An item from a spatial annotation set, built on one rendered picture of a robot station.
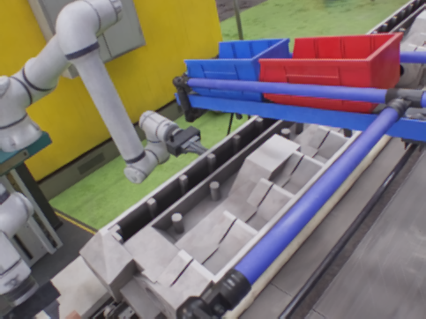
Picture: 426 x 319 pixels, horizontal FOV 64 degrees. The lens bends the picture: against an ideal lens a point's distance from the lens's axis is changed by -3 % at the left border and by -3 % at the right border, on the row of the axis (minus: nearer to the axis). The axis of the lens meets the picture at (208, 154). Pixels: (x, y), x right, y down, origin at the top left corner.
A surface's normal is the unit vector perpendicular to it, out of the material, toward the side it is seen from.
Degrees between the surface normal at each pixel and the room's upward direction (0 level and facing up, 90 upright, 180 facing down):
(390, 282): 0
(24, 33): 90
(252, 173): 46
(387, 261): 0
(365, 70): 92
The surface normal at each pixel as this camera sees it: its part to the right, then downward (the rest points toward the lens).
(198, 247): -0.09, -0.75
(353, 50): -0.70, 0.49
